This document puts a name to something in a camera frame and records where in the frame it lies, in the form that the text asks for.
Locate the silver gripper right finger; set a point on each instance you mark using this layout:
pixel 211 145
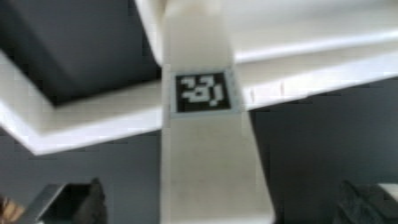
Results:
pixel 366 204

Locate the white U-shaped obstacle fence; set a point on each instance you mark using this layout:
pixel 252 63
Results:
pixel 286 72

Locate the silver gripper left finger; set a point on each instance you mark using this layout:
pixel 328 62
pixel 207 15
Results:
pixel 69 203

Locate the white desk top tray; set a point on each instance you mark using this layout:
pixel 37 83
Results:
pixel 284 26

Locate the white desk leg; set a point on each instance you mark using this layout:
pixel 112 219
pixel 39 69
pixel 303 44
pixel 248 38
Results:
pixel 213 183

